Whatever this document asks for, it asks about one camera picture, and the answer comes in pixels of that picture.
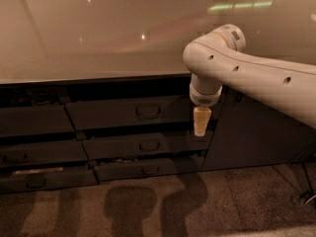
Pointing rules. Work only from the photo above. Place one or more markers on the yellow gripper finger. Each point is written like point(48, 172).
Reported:
point(201, 119)

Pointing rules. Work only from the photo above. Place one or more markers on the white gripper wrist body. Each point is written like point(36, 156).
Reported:
point(205, 100)

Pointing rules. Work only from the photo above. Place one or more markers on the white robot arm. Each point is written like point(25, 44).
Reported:
point(217, 59)

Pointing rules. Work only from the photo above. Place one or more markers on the dark cabinet door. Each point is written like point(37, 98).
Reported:
point(249, 133)

